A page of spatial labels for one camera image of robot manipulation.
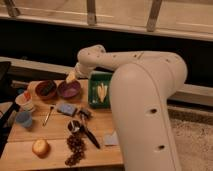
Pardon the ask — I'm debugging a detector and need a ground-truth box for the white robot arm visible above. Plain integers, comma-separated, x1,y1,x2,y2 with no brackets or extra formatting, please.
68,45,187,171

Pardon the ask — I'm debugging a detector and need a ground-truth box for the purple bowl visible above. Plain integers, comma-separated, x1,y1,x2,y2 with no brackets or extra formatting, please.
57,80,81,99

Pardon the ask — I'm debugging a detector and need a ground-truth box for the orange bowl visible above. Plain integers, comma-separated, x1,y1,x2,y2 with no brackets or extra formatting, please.
35,80,57,100

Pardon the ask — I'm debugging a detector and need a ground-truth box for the green plastic tray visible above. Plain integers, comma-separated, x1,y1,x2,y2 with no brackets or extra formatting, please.
88,72,112,108

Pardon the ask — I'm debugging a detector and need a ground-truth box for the blue sponge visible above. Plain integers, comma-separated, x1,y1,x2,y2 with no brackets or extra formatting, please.
56,103,77,116

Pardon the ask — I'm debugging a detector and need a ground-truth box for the metal spoon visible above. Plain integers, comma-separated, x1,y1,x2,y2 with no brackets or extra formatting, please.
42,105,55,126

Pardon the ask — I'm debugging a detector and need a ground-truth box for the metal measuring cup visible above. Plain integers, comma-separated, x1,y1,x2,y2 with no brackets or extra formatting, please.
68,120,80,133

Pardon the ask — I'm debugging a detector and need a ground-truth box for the white cup with orange item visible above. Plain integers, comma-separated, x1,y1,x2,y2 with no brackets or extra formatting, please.
15,91,35,112

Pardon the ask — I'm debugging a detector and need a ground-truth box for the blue plastic cup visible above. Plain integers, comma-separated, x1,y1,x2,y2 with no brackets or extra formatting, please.
15,111,32,128

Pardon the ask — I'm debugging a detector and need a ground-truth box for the black chair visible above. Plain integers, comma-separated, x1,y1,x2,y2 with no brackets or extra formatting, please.
0,61,19,157

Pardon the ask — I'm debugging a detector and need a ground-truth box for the brown grape bunch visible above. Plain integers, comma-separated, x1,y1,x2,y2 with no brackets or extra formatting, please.
65,134,86,166

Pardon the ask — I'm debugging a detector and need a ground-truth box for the light blue cloth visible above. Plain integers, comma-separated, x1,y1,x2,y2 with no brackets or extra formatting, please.
103,132,119,146

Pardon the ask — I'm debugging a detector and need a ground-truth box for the yellow bread roll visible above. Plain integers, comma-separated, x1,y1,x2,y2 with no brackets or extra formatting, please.
32,139,50,156

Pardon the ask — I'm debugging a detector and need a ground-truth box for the black handled brush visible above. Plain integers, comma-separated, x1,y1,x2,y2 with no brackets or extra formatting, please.
78,108,100,149

